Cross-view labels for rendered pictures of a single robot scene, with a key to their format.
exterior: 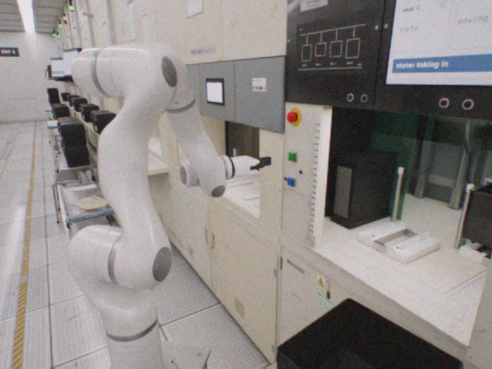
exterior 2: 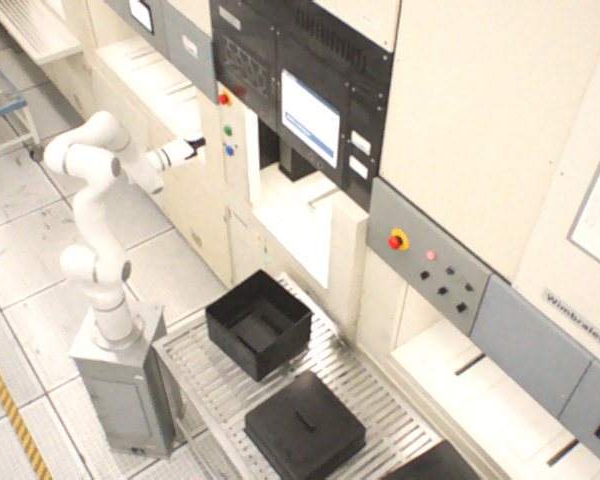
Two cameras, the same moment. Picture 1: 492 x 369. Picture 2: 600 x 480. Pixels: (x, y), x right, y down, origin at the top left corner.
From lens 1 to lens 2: 165 cm
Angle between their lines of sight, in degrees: 29
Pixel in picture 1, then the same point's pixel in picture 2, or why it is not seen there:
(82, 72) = (56, 168)
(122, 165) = (93, 222)
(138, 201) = (105, 239)
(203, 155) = (141, 171)
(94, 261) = (83, 273)
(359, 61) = (266, 94)
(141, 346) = (117, 312)
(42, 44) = not seen: outside the picture
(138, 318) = (113, 299)
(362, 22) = (264, 67)
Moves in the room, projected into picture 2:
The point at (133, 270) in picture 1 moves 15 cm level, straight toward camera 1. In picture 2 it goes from (110, 279) to (124, 312)
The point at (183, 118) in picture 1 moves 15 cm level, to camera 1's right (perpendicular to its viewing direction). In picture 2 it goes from (122, 153) to (168, 150)
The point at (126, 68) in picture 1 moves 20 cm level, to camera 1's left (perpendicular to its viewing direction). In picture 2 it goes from (88, 173) to (18, 177)
